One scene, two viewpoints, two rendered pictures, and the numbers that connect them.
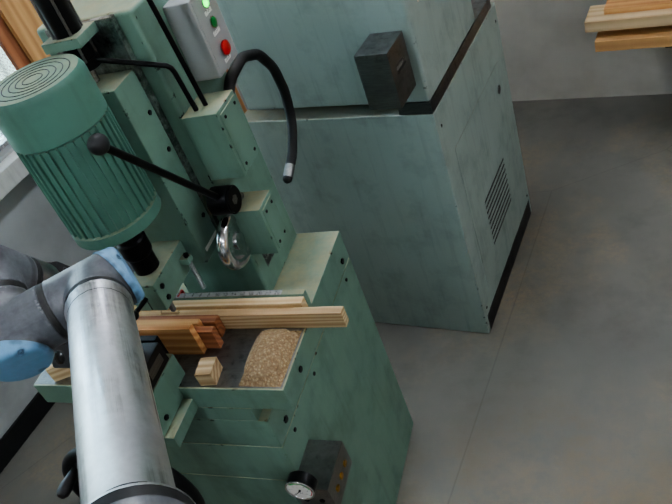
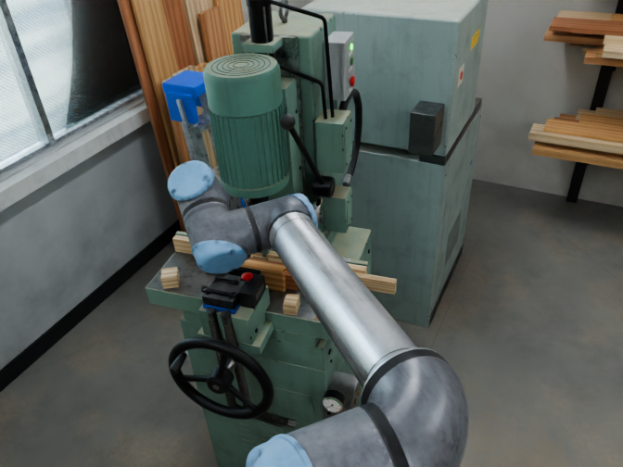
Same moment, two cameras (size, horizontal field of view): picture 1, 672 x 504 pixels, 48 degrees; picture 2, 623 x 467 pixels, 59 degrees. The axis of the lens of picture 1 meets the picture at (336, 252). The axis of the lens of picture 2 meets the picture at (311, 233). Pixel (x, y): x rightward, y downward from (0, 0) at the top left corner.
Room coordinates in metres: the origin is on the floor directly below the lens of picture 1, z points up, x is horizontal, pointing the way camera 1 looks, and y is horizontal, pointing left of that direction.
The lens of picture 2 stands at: (0.02, 0.41, 1.92)
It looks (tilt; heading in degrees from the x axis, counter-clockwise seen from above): 36 degrees down; 351
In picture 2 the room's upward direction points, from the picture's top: 3 degrees counter-clockwise
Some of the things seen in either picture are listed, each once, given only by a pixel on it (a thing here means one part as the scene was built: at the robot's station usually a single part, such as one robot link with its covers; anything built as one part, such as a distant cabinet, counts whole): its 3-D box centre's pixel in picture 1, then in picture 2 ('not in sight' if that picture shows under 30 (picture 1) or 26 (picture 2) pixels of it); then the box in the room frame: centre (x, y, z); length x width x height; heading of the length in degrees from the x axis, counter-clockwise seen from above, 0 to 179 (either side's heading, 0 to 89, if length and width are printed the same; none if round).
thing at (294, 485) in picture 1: (303, 485); (334, 401); (0.96, 0.24, 0.65); 0.06 x 0.04 x 0.08; 61
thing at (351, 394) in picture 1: (284, 430); (292, 363); (1.38, 0.31, 0.35); 0.58 x 0.45 x 0.71; 151
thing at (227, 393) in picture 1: (166, 374); (250, 301); (1.18, 0.42, 0.87); 0.61 x 0.30 x 0.06; 61
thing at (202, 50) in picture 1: (202, 31); (339, 66); (1.49, 0.08, 1.40); 0.10 x 0.06 x 0.16; 151
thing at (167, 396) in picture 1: (139, 394); (235, 309); (1.11, 0.46, 0.91); 0.15 x 0.14 x 0.09; 61
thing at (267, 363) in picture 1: (267, 351); not in sight; (1.08, 0.19, 0.92); 0.14 x 0.09 x 0.04; 151
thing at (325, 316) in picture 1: (212, 319); (291, 269); (1.24, 0.29, 0.92); 0.60 x 0.02 x 0.04; 61
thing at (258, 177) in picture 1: (185, 148); (293, 144); (1.53, 0.22, 1.16); 0.22 x 0.22 x 0.72; 61
